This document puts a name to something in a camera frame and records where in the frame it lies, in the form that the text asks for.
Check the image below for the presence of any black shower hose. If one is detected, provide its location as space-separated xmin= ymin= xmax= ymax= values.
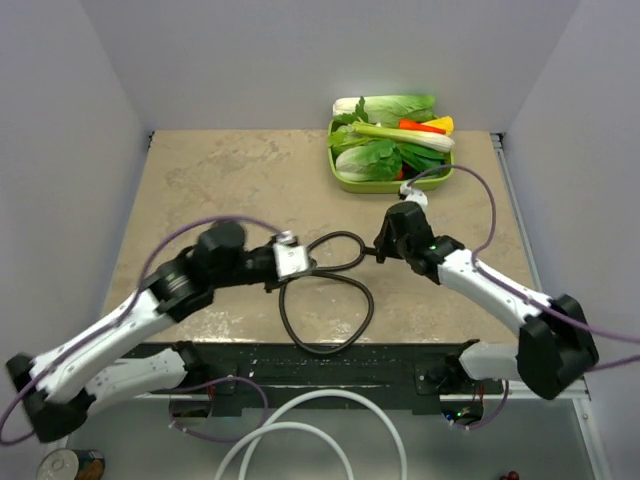
xmin=278 ymin=230 xmax=386 ymax=355

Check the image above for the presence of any green vegetable tray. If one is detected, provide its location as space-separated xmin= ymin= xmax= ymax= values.
xmin=327 ymin=119 xmax=454 ymax=194

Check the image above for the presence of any napa cabbage in front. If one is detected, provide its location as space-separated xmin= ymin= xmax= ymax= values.
xmin=335 ymin=139 xmax=402 ymax=182

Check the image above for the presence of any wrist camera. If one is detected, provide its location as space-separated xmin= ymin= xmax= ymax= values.
xmin=399 ymin=182 xmax=429 ymax=210
xmin=272 ymin=231 xmax=311 ymax=280

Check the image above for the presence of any black T-shaped fitting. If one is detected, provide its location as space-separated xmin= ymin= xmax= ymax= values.
xmin=361 ymin=246 xmax=386 ymax=264

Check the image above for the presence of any tin can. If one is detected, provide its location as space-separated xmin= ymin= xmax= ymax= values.
xmin=35 ymin=448 xmax=106 ymax=480

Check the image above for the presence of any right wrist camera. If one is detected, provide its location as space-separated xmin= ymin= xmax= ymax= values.
xmin=399 ymin=182 xmax=429 ymax=210

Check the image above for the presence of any black mounting base plate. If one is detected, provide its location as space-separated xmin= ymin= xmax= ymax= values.
xmin=119 ymin=342 xmax=531 ymax=419

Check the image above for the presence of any yellow pepper piece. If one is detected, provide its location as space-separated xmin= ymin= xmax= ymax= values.
xmin=423 ymin=116 xmax=455 ymax=136

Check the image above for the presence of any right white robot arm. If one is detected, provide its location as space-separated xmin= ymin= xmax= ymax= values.
xmin=374 ymin=201 xmax=599 ymax=400

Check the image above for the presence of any napa cabbage at back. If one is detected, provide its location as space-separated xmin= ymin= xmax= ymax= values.
xmin=332 ymin=95 xmax=436 ymax=126

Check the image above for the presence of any green celery stalk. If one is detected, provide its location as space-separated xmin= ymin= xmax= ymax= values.
xmin=351 ymin=121 xmax=455 ymax=153

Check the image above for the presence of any napa cabbage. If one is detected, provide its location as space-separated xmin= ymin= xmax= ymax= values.
xmin=335 ymin=139 xmax=402 ymax=182
xmin=332 ymin=95 xmax=436 ymax=126

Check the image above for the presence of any orange carrot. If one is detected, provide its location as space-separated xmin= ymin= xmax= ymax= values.
xmin=398 ymin=119 xmax=447 ymax=135

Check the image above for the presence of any dark green leafy vegetable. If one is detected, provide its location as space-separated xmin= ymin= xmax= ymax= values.
xmin=396 ymin=143 xmax=447 ymax=178

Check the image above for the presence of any white hose loop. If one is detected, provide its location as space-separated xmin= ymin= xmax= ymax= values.
xmin=213 ymin=387 xmax=407 ymax=480

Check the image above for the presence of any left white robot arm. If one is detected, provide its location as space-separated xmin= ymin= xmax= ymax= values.
xmin=1 ymin=216 xmax=315 ymax=446

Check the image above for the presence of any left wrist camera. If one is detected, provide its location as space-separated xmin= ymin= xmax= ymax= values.
xmin=272 ymin=231 xmax=311 ymax=280

